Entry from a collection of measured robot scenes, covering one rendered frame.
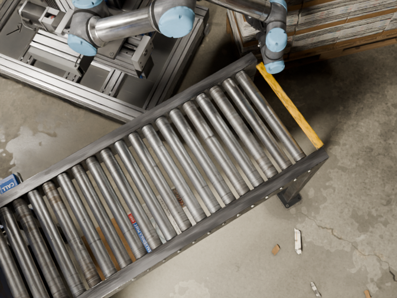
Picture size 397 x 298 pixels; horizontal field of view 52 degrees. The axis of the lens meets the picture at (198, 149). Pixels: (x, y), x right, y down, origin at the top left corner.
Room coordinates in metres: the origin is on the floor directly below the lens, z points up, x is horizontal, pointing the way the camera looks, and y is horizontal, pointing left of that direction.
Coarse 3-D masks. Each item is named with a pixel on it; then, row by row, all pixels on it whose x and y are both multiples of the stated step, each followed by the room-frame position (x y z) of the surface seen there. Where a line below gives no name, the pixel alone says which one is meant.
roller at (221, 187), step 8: (176, 112) 0.67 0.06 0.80; (176, 120) 0.64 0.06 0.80; (184, 120) 0.64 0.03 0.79; (184, 128) 0.60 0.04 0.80; (184, 136) 0.57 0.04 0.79; (192, 136) 0.56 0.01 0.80; (192, 144) 0.52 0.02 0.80; (200, 144) 0.52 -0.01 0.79; (192, 152) 0.50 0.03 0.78; (200, 152) 0.49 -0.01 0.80; (200, 160) 0.45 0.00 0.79; (208, 160) 0.45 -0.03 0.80; (208, 168) 0.42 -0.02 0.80; (216, 168) 0.41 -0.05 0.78; (208, 176) 0.39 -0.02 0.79; (216, 176) 0.38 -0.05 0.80; (216, 184) 0.34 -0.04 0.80; (224, 184) 0.34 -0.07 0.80; (224, 192) 0.31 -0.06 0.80; (224, 200) 0.28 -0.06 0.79; (232, 200) 0.27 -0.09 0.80
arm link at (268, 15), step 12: (204, 0) 0.95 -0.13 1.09; (216, 0) 0.94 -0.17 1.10; (228, 0) 0.93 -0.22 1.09; (240, 0) 0.93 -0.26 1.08; (252, 0) 0.93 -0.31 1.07; (264, 0) 0.94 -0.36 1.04; (276, 0) 0.95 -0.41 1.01; (240, 12) 0.91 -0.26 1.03; (252, 12) 0.90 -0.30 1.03; (264, 12) 0.90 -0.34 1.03; (276, 12) 0.89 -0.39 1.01
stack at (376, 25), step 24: (288, 0) 1.17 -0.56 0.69; (312, 0) 1.17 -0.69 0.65; (336, 0) 1.18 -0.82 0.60; (360, 0) 1.17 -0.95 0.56; (384, 0) 1.17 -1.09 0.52; (240, 24) 1.23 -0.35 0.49; (288, 24) 1.16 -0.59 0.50; (312, 24) 1.17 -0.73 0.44; (360, 24) 1.18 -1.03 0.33; (384, 24) 1.18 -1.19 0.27; (240, 48) 1.19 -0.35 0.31; (288, 48) 1.17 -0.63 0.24; (336, 48) 1.17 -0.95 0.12; (360, 48) 1.19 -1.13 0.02
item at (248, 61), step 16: (240, 64) 0.83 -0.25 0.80; (208, 80) 0.79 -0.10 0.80; (176, 96) 0.74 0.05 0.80; (192, 96) 0.73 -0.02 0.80; (208, 96) 0.75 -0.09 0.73; (160, 112) 0.69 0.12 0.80; (128, 128) 0.65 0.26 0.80; (96, 144) 0.61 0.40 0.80; (112, 144) 0.60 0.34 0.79; (128, 144) 0.61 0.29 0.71; (64, 160) 0.57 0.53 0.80; (80, 160) 0.55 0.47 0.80; (32, 176) 0.53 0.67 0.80; (48, 176) 0.52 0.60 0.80; (16, 192) 0.48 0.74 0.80; (0, 208) 0.43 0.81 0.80
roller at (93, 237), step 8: (64, 176) 0.50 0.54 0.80; (64, 184) 0.47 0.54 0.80; (72, 184) 0.47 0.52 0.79; (64, 192) 0.44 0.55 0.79; (72, 192) 0.43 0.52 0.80; (72, 200) 0.40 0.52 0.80; (80, 200) 0.40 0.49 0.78; (72, 208) 0.37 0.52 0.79; (80, 208) 0.36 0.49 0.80; (80, 216) 0.33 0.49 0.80; (88, 216) 0.33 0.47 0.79; (80, 224) 0.30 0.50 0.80; (88, 224) 0.30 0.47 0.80; (88, 232) 0.27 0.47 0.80; (96, 232) 0.26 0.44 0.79; (88, 240) 0.24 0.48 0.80; (96, 240) 0.23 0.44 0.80; (96, 248) 0.20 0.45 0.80; (104, 248) 0.20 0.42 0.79; (96, 256) 0.17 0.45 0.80; (104, 256) 0.17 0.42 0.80; (104, 264) 0.14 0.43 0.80; (112, 264) 0.13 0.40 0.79; (104, 272) 0.11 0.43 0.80; (112, 272) 0.11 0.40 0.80
